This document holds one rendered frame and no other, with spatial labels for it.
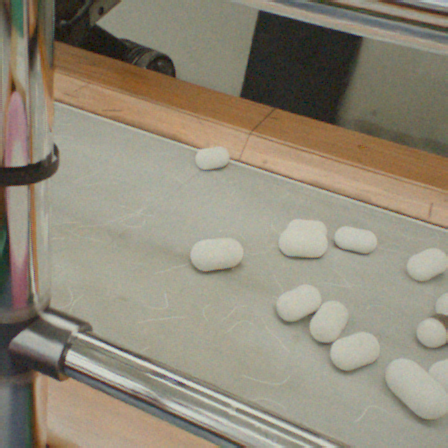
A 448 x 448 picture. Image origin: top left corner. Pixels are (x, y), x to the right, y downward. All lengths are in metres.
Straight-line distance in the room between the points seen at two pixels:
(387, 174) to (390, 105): 1.92
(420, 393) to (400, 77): 2.15
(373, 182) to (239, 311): 0.23
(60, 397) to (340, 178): 0.35
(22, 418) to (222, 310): 0.18
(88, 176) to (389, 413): 0.30
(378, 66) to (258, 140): 1.90
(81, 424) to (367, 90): 2.28
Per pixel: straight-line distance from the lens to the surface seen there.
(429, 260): 0.44
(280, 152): 0.55
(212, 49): 2.65
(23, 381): 0.20
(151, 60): 1.15
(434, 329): 0.38
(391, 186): 0.54
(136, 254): 0.40
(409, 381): 0.34
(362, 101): 2.48
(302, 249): 0.42
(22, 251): 0.16
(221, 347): 0.34
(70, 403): 0.27
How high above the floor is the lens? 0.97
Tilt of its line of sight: 31 degrees down
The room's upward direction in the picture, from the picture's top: 11 degrees clockwise
